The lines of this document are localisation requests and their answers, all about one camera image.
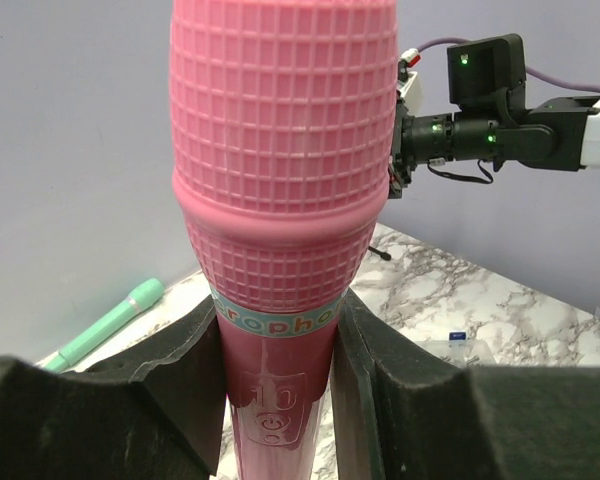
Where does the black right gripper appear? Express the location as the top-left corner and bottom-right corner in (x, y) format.
(388, 94), (453, 199)

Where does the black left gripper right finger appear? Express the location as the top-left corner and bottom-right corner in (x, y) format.
(330, 293), (600, 479)

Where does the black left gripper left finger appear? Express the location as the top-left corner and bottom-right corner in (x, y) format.
(0, 299), (226, 479)

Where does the green microphone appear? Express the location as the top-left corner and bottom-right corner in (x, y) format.
(43, 278), (165, 373)

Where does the pink microphone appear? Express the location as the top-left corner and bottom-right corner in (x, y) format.
(169, 1), (397, 479)

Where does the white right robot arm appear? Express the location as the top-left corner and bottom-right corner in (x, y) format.
(388, 34), (600, 199)

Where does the black tripod microphone stand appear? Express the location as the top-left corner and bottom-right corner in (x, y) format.
(368, 246), (392, 261)

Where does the clear plastic screw box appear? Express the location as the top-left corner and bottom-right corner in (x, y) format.
(417, 331), (496, 368)

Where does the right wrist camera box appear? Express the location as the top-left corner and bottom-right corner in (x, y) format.
(397, 48), (423, 114)

